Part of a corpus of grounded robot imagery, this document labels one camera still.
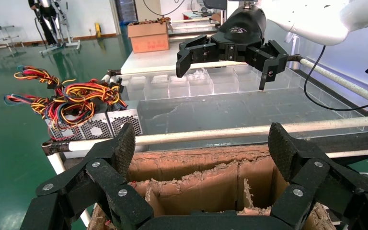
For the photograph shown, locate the black camera cable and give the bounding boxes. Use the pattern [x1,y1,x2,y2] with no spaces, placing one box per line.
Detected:
[303,45,368,112]

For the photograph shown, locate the dark blue shelf cabinet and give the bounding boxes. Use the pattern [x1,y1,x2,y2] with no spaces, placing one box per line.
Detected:
[115,0,138,23]

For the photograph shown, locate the white metal cart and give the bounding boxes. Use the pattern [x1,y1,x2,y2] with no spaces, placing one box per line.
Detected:
[0,19,24,53]

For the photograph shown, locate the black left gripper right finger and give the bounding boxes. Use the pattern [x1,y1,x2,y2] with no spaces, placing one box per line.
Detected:
[268,122,368,230]

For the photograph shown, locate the white support stand frame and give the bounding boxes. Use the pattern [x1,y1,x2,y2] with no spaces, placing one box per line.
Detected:
[39,0,81,56]

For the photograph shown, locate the brown shipping carton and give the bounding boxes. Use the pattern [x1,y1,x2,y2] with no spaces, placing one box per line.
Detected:
[127,20,171,54]

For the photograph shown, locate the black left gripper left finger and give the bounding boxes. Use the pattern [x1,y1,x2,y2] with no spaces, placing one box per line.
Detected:
[20,122,154,230]

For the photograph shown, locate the clear acrylic divider tray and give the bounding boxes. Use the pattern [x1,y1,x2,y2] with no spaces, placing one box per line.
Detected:
[120,65,368,133]

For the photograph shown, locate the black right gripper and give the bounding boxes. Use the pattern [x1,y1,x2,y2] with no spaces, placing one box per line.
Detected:
[175,4,289,91]

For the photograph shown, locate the black silver humanoid robot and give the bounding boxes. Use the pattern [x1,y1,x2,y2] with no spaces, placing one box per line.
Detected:
[27,0,61,48]

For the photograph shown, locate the silver power supply coloured wires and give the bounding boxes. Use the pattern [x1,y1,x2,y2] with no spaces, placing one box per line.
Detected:
[57,78,144,136]
[3,65,113,142]

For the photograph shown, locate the brown divided cardboard box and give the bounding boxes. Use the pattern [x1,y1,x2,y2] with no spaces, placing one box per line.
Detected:
[87,144,337,230]

